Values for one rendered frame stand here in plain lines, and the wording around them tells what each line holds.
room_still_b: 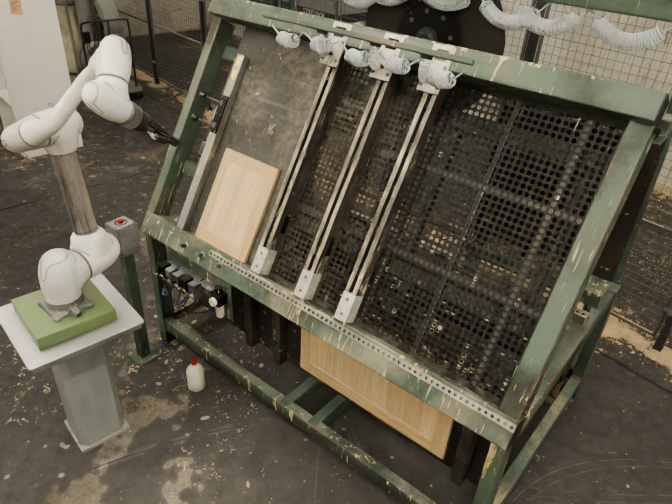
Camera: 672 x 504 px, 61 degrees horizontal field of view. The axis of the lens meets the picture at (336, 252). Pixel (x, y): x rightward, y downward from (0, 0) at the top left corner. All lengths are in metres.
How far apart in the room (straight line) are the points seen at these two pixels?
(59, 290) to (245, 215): 0.90
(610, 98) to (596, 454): 2.00
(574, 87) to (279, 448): 2.17
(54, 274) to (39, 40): 3.96
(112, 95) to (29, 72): 4.35
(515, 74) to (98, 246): 1.89
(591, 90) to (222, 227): 1.78
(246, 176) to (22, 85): 3.83
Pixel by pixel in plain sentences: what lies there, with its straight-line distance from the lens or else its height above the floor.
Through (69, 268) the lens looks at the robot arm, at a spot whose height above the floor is 1.04.
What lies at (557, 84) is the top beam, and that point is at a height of 1.92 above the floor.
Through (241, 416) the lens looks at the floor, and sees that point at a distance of 3.27.
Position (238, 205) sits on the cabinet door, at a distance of 2.88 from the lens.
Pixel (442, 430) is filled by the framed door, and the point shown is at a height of 0.43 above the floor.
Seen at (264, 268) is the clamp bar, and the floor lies 0.94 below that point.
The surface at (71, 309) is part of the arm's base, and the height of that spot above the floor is 0.85.
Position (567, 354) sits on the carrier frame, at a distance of 2.73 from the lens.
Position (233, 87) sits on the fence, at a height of 1.58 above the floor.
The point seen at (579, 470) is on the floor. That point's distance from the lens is 3.37.
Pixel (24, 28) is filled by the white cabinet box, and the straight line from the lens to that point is 6.29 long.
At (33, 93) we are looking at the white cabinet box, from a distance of 6.42.
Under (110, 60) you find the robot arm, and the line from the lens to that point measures 2.11.
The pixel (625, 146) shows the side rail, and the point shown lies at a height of 1.78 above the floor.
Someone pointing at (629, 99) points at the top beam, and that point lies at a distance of 2.15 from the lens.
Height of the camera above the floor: 2.46
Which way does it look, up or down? 33 degrees down
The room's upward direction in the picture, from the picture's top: 4 degrees clockwise
